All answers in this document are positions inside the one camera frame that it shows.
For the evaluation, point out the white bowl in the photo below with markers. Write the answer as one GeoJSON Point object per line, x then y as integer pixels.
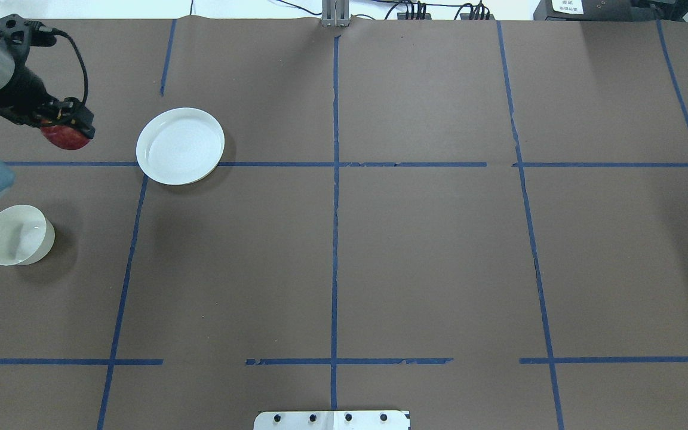
{"type": "Point", "coordinates": [26, 235]}

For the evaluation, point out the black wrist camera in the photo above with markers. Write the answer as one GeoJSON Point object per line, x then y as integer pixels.
{"type": "Point", "coordinates": [20, 34]}

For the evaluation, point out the white plate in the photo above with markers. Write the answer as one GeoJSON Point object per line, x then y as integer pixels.
{"type": "Point", "coordinates": [180, 146]}

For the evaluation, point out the red yellow apple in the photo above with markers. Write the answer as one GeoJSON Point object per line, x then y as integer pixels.
{"type": "Point", "coordinates": [65, 137]}

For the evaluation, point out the near black connector strip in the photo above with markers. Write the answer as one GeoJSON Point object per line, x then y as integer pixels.
{"type": "Point", "coordinates": [470, 11]}

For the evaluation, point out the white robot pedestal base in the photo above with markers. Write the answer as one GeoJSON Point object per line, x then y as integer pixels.
{"type": "Point", "coordinates": [333, 419]}

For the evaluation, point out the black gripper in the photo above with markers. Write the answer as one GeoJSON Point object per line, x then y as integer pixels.
{"type": "Point", "coordinates": [20, 94]}

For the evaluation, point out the black connector strip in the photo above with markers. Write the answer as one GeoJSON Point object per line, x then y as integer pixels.
{"type": "Point", "coordinates": [470, 11]}
{"type": "Point", "coordinates": [414, 11]}

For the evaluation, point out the far black connector strip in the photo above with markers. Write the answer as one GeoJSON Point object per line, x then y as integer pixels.
{"type": "Point", "coordinates": [414, 11]}

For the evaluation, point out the aluminium frame post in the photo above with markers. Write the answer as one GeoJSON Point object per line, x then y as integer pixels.
{"type": "Point", "coordinates": [335, 13]}

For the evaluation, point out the black computer box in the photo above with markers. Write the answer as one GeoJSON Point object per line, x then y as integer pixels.
{"type": "Point", "coordinates": [610, 11]}

